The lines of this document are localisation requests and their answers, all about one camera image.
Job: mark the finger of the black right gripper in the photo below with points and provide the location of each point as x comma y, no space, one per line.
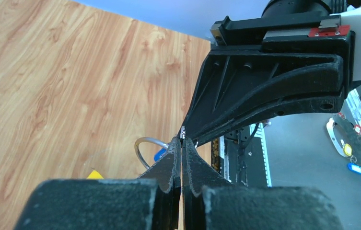
205,128
228,82

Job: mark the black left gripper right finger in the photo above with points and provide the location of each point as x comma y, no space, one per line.
197,173

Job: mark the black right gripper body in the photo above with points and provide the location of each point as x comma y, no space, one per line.
292,34

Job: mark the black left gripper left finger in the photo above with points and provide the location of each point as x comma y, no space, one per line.
167,169

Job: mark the blue tagged key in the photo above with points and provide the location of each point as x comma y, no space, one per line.
160,154

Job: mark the large metal keyring with tags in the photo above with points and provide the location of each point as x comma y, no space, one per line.
149,160

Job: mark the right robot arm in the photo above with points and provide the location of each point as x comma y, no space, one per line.
307,6

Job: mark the spare keyring with tags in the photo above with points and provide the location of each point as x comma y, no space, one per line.
346,138

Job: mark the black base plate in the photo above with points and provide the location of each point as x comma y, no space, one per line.
241,157

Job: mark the yellow plastic triangle frame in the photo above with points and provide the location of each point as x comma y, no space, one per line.
95,175

